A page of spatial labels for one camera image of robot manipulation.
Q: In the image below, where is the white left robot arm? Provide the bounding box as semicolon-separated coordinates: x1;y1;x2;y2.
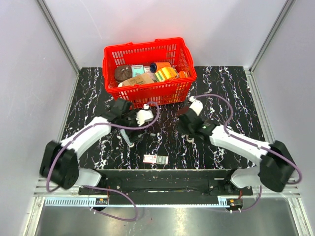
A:
39;98;154;195

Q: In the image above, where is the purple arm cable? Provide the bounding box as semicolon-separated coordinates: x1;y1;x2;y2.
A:
46;101;161;222
194;94;303;213

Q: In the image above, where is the kraft paper bag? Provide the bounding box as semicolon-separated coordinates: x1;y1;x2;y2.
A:
118;73;154;88

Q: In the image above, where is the white red staple box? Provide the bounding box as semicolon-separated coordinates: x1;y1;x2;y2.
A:
143;155;169;165

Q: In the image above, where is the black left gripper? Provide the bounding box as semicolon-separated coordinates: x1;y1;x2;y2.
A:
121;108;148;143

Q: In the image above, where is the red plastic basket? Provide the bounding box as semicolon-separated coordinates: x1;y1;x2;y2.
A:
103;37;196;108

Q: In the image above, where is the orange blue tube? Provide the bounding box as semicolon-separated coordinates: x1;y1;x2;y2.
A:
150;62;171;73

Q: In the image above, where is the yellow green sponge pack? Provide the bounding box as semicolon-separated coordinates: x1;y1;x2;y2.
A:
155;67;178;82

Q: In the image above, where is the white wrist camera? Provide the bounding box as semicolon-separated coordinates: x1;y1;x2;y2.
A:
189;96;203;116
136;104;154;126

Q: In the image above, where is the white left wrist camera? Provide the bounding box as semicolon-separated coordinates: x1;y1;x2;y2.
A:
136;104;154;126

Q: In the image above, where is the orange snack packet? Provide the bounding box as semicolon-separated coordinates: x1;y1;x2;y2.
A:
175;71;188;79

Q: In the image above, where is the light blue stapler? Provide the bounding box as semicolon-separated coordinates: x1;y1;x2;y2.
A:
120;129;134;148

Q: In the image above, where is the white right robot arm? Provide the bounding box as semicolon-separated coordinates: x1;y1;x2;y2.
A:
177;108;295;195

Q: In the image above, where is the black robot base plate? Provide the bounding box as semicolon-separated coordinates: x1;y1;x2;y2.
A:
97;170;253;196

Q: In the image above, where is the teal small box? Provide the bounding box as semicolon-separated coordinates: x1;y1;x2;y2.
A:
131;64;144;77

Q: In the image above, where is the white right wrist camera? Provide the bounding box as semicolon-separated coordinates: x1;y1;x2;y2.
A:
189;96;203;116

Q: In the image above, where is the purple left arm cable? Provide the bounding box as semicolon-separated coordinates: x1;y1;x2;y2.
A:
46;101;161;222

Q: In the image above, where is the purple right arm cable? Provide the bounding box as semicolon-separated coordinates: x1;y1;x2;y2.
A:
194;94;303;213

